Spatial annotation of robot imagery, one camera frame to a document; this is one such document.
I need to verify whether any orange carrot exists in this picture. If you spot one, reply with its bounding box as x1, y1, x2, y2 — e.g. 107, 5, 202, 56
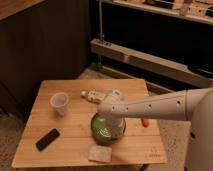
141, 119, 149, 127

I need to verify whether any green ceramic bowl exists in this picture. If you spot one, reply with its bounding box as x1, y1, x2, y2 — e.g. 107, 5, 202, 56
90, 113, 118, 144

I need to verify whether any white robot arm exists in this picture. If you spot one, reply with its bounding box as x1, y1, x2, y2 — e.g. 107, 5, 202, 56
97, 90, 200, 138

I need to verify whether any metal shelf rack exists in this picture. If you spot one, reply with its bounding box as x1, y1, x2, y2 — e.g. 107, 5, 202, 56
101, 0, 213, 26

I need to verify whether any clear plastic cup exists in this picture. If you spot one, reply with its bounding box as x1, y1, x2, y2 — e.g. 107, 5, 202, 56
50, 92, 69, 116

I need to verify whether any black remote control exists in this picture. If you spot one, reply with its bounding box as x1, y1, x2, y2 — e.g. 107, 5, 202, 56
36, 129, 60, 151

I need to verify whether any white folded napkin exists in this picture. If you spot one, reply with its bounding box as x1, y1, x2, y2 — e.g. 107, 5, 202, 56
88, 145, 112, 163

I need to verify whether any grey metal beam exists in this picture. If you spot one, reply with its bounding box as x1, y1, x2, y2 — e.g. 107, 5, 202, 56
90, 39, 213, 88

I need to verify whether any white toy figure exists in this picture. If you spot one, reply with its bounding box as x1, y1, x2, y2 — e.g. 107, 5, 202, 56
81, 90, 105, 103

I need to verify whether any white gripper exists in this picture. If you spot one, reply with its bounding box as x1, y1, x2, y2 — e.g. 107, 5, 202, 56
106, 124, 124, 139

